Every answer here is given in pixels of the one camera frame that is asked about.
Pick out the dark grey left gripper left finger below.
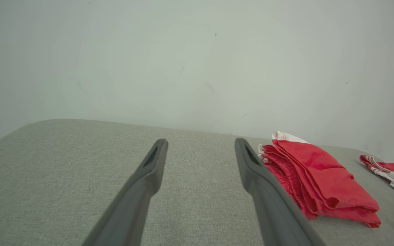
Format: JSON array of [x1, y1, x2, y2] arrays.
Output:
[[82, 138, 169, 246]]

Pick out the red shorts with white stripe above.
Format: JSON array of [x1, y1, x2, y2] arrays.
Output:
[[258, 131, 382, 229]]

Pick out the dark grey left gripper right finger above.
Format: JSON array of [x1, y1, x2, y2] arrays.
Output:
[[235, 138, 327, 246]]

